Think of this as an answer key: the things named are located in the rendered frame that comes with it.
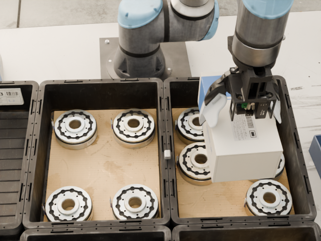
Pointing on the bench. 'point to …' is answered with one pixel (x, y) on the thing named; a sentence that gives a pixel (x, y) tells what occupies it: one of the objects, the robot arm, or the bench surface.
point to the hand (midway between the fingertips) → (238, 118)
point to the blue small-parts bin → (316, 152)
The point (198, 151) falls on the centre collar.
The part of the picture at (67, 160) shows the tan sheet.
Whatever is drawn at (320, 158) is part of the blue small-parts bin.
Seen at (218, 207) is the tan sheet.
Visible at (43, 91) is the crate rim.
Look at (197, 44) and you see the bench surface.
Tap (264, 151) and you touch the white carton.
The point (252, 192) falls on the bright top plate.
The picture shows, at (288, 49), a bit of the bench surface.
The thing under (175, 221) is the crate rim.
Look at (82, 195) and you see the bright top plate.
